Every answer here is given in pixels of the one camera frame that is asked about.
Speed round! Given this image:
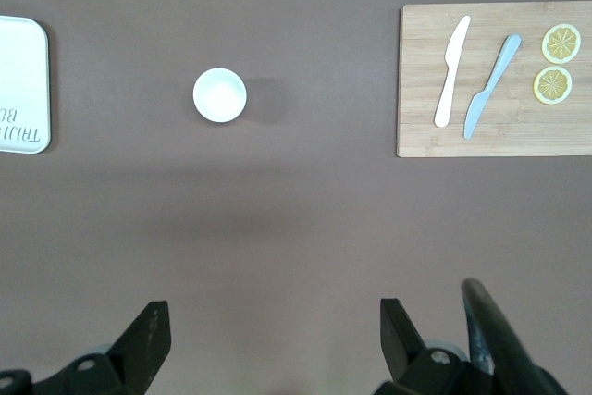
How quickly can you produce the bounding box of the bamboo cutting board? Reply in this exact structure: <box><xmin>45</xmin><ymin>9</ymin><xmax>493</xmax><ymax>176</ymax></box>
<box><xmin>396</xmin><ymin>0</ymin><xmax>592</xmax><ymax>158</ymax></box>

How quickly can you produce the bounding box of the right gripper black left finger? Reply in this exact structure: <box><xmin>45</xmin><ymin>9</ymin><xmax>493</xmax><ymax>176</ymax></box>
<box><xmin>34</xmin><ymin>301</ymin><xmax>172</xmax><ymax>395</ymax></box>

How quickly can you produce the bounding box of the cream tray with bear print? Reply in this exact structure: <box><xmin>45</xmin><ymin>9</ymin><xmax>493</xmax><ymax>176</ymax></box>
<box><xmin>0</xmin><ymin>15</ymin><xmax>52</xmax><ymax>155</ymax></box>

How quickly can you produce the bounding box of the white plastic cup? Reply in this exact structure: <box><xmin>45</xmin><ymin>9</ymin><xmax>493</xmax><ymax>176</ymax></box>
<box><xmin>192</xmin><ymin>67</ymin><xmax>248</xmax><ymax>124</ymax></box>

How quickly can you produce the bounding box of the grey plastic knife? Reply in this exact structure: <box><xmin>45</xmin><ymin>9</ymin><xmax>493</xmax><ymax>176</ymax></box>
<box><xmin>462</xmin><ymin>33</ymin><xmax>523</xmax><ymax>141</ymax></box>

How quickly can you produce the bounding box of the white plastic knife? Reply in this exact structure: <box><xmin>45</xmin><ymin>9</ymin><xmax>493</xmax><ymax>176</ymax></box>
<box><xmin>433</xmin><ymin>15</ymin><xmax>472</xmax><ymax>129</ymax></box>

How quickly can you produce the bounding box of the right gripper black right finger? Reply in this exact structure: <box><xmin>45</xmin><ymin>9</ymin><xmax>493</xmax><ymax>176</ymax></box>
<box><xmin>373</xmin><ymin>297</ymin><xmax>471</xmax><ymax>395</ymax></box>

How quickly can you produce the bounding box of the yellow lemon slice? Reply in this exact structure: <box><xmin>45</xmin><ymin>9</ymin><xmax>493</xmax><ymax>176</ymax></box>
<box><xmin>541</xmin><ymin>23</ymin><xmax>583</xmax><ymax>66</ymax></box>
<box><xmin>533</xmin><ymin>66</ymin><xmax>574</xmax><ymax>105</ymax></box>

